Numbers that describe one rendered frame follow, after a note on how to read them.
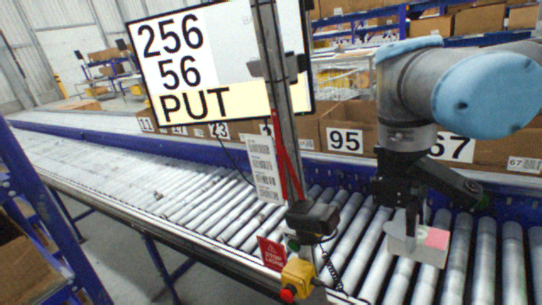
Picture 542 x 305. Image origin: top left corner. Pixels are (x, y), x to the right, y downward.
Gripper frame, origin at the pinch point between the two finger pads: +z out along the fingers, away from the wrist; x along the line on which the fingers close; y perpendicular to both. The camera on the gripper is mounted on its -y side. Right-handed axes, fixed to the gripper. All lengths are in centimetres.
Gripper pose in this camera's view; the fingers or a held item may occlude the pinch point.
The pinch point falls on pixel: (417, 238)
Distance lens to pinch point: 64.7
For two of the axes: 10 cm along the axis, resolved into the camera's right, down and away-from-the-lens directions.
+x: -5.8, 4.3, -6.9
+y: -7.9, -1.1, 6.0
